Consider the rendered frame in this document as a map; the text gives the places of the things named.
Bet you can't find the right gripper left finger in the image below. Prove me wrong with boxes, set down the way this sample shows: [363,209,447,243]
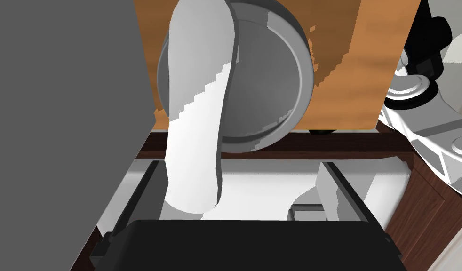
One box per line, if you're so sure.
[103,160,168,236]

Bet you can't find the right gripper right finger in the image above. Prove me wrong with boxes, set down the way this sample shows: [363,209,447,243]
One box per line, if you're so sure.
[315,161,372,223]

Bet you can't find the orange wooden door leaf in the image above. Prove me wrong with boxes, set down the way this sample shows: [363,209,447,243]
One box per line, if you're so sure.
[134,0,422,132]

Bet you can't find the grey and white door handle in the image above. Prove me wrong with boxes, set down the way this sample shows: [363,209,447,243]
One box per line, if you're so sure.
[157,0,315,215]

